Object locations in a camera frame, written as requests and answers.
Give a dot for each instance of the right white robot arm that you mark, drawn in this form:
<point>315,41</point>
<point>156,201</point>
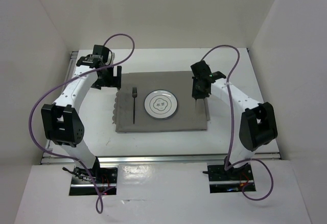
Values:
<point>253,123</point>

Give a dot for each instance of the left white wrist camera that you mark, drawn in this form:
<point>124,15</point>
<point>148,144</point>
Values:
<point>111,57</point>

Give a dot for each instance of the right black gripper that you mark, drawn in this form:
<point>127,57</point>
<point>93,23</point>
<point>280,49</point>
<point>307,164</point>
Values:
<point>196,95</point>

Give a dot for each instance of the dark metal fork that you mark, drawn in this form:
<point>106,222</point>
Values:
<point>134,96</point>

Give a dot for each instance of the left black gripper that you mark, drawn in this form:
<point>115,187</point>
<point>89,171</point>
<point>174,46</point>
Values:
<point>113,82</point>

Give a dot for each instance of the grey cloth placemat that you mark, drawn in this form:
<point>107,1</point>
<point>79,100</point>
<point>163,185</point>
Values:
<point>187,118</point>

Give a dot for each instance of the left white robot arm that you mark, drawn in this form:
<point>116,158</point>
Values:
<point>61,121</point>

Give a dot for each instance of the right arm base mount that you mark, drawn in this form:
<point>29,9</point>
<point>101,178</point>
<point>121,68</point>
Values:
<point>221,181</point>

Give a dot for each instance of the white patterned plate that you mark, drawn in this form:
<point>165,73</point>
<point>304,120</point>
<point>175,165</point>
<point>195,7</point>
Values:
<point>161,104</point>

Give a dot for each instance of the aluminium front rail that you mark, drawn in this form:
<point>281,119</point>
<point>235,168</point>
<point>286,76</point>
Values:
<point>115,161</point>

